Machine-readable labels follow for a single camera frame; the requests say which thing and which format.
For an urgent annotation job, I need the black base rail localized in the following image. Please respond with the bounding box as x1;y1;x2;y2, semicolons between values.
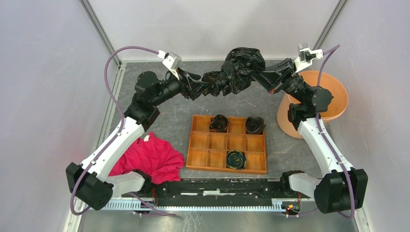
136;178;308;207

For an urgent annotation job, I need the black trash bag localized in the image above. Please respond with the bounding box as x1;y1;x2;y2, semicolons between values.
202;47;265;97

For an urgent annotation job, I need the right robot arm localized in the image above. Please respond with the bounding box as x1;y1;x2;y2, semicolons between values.
253;58;368;218

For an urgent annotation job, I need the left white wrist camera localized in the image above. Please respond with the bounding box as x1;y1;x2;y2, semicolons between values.
158;50;182;80

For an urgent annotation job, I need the rolled black bag, bottom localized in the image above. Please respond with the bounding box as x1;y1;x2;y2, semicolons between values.
226;150;247;170

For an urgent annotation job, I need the rolled black bag, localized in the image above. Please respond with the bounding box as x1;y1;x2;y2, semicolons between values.
226;150;247;170
209;115;229;132
245;116;266;135

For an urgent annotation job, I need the rolled black bag, top middle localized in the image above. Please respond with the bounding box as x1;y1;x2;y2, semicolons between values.
209;115;229;132

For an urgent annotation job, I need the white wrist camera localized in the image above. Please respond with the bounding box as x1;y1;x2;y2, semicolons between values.
158;50;182;80
293;43;323;73

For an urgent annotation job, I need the orange trash bin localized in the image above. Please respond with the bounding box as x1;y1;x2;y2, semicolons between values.
277;71;349;139

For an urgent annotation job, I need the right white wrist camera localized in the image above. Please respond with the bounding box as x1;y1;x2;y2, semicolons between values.
293;43;323;73

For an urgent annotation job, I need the orange wooden divider tray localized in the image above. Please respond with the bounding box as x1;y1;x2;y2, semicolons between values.
186;115;267;175

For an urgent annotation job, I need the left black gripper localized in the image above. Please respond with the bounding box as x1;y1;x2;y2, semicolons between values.
151;67;211;106

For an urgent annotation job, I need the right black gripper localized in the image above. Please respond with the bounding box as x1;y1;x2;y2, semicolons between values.
248;58;310;103

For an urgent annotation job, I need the rolled black bag, top right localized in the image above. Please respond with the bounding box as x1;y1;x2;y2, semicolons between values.
245;116;266;135

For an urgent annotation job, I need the red cloth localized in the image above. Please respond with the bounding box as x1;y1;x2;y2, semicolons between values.
109;132;185;184

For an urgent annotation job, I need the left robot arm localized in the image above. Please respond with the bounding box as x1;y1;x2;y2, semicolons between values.
66;68;210;215

